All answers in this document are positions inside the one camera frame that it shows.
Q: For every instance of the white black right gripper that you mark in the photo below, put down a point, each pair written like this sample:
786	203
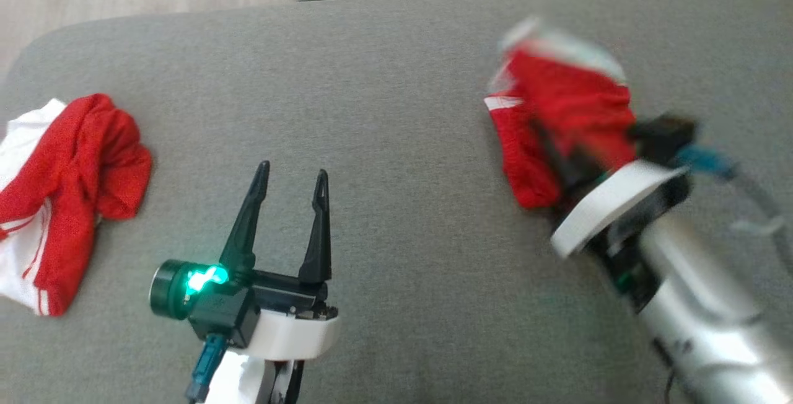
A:
613	209

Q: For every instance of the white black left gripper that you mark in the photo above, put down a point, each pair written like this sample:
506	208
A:
291	333

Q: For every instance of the red shorts white stripes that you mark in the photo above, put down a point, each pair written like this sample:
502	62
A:
570	106

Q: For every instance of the red white jersey shirt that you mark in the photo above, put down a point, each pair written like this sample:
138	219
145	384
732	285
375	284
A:
80	162

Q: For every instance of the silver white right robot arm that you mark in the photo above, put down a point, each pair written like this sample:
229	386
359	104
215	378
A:
700	295

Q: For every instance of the grey fabric sofa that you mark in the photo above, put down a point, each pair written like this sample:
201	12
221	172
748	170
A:
403	119

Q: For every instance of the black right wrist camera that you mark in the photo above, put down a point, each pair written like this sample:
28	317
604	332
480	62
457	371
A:
663	134

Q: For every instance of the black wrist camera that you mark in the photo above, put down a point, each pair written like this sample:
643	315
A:
663	134
217	317

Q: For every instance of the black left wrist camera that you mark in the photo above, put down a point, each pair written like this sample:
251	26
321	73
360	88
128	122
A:
217	317

